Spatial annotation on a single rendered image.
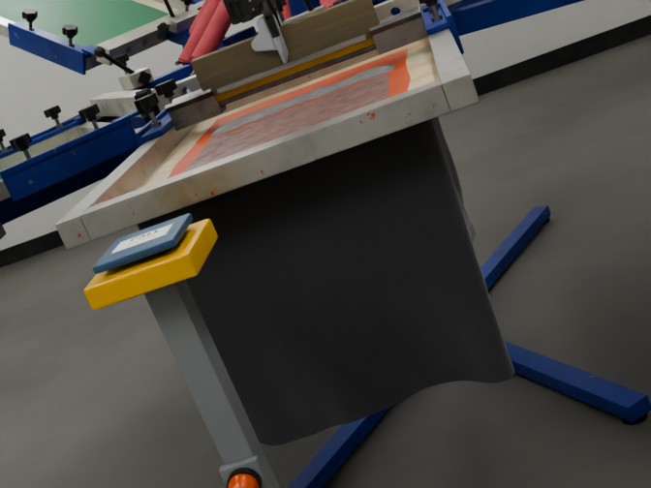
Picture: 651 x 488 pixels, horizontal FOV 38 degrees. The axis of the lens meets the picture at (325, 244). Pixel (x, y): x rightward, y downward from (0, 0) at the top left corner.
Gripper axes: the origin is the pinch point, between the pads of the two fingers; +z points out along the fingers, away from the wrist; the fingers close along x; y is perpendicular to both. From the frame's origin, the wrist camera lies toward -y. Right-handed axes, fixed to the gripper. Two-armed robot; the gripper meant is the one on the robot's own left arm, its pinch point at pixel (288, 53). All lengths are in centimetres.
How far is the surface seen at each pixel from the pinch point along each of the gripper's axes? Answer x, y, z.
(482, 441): -22, -7, 103
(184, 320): 79, 10, 17
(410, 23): 2.5, -23.3, 2.4
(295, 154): 60, -5, 7
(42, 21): -119, 88, -25
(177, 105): 3.4, 22.6, 1.4
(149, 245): 82, 10, 7
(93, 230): 60, 24, 7
